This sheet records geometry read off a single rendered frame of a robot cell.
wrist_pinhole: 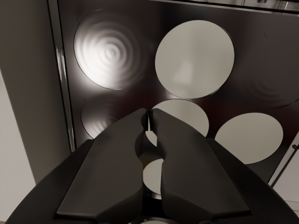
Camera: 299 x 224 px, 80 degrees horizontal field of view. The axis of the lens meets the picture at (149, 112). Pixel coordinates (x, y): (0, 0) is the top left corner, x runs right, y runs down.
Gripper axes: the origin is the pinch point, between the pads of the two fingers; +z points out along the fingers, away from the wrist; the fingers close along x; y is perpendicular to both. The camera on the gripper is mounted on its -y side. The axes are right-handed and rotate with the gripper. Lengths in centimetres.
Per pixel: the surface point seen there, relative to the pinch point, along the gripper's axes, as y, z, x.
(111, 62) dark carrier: -0.1, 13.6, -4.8
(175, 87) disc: 3.1, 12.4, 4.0
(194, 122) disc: 8.4, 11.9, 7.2
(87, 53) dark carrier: -1.2, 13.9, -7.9
